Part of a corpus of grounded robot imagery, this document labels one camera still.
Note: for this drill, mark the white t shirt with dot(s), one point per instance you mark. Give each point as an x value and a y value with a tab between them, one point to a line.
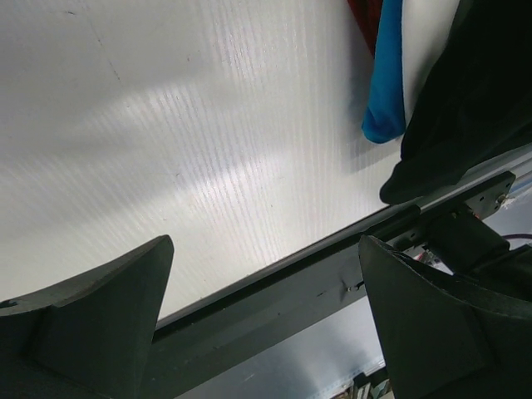
425	28

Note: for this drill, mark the aluminium front rail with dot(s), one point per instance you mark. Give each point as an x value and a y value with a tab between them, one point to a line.
303	327

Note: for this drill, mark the blue t shirt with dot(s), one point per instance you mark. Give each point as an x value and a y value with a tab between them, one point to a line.
384	118

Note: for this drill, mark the red t shirt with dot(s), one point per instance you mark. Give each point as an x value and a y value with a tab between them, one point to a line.
367	14

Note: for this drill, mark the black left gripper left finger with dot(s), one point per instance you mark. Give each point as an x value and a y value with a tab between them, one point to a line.
88	336

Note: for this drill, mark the black t shirt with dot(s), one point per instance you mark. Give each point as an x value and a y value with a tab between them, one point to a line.
474	105

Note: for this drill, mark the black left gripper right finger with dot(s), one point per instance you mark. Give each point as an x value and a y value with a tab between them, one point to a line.
448	336

